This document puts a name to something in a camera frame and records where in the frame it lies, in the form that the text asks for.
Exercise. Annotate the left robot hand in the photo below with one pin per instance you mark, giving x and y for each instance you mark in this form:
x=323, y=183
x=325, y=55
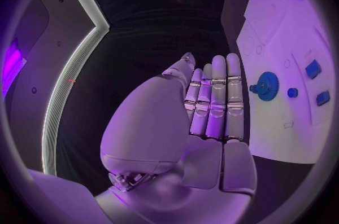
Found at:
x=169, y=143

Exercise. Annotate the white task board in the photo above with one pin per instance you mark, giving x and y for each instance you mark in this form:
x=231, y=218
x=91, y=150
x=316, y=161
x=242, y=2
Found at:
x=286, y=37

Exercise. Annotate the blue gear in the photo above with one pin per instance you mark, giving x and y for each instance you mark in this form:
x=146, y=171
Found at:
x=267, y=86

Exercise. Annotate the blue block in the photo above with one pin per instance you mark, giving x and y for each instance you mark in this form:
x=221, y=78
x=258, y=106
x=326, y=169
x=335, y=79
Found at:
x=313, y=69
x=323, y=98

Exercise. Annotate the blue peg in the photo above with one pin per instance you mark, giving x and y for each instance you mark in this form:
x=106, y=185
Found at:
x=292, y=92

